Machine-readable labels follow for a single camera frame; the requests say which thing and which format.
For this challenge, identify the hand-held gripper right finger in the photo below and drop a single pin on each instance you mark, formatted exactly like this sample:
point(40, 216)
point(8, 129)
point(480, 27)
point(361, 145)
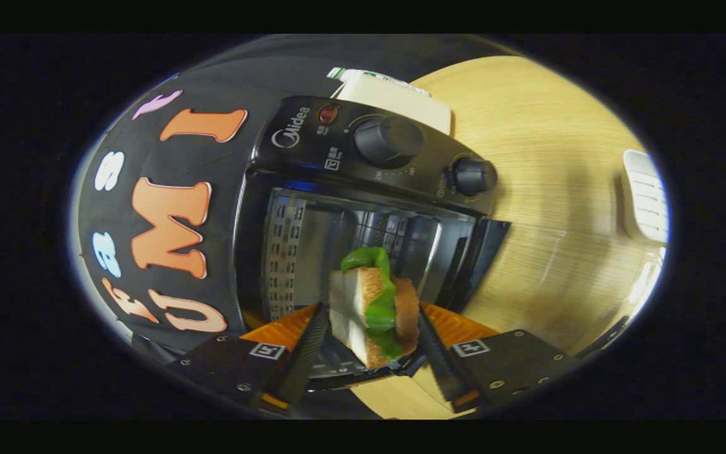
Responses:
point(442, 366)

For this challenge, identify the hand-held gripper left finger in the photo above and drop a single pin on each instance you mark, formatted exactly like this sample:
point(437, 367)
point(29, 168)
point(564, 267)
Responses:
point(303, 359)

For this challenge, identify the lettuce sandwich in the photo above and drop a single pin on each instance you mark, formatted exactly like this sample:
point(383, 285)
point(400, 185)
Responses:
point(353, 302)

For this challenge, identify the black toaster oven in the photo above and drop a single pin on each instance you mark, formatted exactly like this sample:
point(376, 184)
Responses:
point(312, 139)

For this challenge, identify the white toaster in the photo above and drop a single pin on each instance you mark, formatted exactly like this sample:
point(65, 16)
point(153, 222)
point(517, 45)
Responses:
point(401, 104)

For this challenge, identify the white ribbed tray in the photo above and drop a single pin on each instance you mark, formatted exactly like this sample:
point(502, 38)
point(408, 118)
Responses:
point(643, 195)

